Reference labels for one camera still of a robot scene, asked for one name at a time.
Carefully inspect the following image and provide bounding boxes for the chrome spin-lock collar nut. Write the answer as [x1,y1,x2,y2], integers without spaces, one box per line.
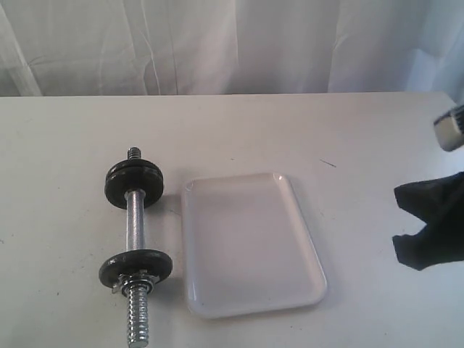
[111,270,160,297]

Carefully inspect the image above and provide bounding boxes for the black weight plate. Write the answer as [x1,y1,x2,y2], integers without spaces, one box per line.
[106,159,163,179]
[99,249,173,288]

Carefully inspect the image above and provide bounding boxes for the chrome threaded dumbbell bar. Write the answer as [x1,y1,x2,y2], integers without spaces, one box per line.
[123,146,153,348]

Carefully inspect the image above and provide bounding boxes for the black weight plate end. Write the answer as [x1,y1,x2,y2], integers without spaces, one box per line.
[104,169,164,210]

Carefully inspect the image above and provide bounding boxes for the white rectangular plastic tray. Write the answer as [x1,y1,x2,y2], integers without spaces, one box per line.
[181,173,328,319]

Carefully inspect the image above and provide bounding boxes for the white backdrop curtain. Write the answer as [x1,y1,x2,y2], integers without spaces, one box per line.
[1,1,463,103]

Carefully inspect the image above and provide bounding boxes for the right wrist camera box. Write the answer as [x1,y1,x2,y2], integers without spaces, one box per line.
[434,105,464,152]

